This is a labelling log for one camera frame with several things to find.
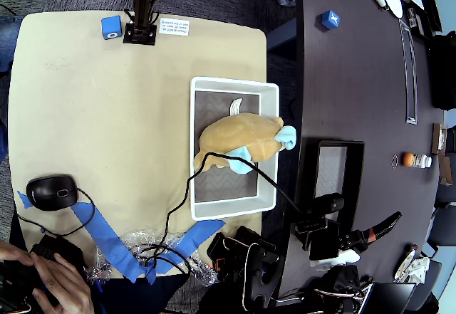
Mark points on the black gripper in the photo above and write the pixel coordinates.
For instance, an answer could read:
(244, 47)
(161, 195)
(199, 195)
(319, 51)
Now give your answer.
(357, 238)

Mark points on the tan and blue plush toy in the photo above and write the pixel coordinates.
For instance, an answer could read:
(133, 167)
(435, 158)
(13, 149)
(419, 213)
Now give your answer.
(235, 132)

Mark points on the black leader arm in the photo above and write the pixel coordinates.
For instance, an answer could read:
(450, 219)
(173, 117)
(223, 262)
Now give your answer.
(71, 257)

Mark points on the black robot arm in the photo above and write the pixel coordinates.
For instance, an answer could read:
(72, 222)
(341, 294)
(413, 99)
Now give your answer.
(256, 257)

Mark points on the black tray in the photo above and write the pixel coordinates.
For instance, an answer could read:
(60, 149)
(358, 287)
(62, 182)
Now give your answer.
(306, 164)

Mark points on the white plastic bin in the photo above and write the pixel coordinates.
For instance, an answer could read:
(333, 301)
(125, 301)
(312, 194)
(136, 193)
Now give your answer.
(228, 212)

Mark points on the person's right hand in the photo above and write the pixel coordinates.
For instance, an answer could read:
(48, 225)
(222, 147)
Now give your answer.
(67, 289)

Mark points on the person's left hand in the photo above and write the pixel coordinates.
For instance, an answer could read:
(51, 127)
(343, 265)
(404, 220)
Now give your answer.
(14, 251)

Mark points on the small brown bottle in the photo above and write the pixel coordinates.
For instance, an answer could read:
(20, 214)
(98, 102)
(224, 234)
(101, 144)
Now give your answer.
(413, 247)

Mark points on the printed snack packet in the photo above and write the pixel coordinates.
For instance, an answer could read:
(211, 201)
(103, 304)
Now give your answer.
(402, 267)

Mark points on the crumpled white paper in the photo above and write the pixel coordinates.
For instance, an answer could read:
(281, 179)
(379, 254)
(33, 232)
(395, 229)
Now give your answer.
(418, 267)

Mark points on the dark blue office chair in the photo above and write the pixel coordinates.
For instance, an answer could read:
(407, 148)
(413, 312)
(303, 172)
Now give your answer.
(443, 235)
(431, 285)

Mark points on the black laptop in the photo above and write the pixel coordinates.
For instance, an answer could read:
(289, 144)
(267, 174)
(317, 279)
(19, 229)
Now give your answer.
(392, 298)

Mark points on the brown cardboard strip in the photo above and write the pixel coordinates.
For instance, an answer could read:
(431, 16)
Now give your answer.
(445, 193)

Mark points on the orange fruit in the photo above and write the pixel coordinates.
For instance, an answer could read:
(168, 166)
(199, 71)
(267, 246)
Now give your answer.
(408, 159)

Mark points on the grey wavy patterned mat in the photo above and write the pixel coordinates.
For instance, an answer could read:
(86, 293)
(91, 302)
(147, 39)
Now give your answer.
(331, 171)
(221, 186)

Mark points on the white pill bottle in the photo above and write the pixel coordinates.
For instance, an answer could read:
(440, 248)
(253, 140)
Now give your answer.
(422, 161)

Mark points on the brown cardboard box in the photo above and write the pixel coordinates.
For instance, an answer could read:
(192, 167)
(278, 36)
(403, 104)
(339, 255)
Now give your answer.
(445, 169)
(437, 139)

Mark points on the blue painter tape strip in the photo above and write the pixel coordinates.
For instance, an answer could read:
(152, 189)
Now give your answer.
(199, 230)
(103, 235)

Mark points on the blue cube with letter X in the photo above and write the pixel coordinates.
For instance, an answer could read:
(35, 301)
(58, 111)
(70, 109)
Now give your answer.
(328, 20)

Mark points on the black case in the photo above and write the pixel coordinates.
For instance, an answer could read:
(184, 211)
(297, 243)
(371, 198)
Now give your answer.
(432, 11)

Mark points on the clear crumpled plastic wrap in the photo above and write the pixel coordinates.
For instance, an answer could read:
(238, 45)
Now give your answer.
(142, 237)

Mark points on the white printed paper label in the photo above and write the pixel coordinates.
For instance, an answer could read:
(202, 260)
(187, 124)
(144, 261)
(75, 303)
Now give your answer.
(174, 26)

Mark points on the black computer mouse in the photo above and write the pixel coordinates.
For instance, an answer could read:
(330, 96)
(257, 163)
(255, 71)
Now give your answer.
(50, 191)

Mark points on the blue cube with letter O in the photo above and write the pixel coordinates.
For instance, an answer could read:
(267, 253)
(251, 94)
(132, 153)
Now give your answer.
(110, 25)

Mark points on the small blue tape piece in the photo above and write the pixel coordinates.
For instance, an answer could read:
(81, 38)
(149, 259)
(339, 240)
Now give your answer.
(24, 200)

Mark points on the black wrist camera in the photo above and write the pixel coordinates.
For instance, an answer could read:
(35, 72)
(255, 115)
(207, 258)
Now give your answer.
(324, 239)

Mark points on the black camera stand post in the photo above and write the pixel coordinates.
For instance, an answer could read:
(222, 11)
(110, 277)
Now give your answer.
(142, 8)

